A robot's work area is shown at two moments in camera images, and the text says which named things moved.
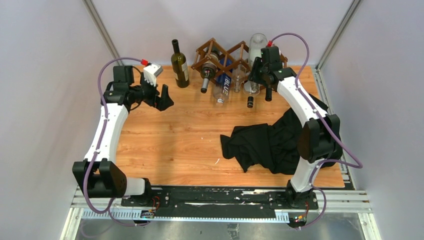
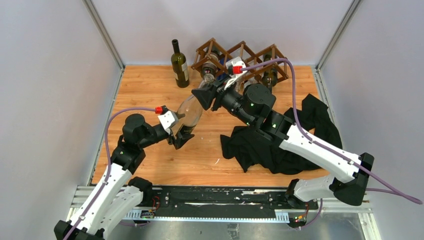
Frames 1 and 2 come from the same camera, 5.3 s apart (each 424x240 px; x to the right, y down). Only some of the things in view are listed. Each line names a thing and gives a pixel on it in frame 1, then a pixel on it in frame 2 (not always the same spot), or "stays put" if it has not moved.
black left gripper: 149,94 → 172,136
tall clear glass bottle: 258,41 → 193,108
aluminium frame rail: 337,201 stays put
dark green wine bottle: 180,66 stays put
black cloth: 273,148 stays put
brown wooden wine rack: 212,58 stays put
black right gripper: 262,75 → 214,98
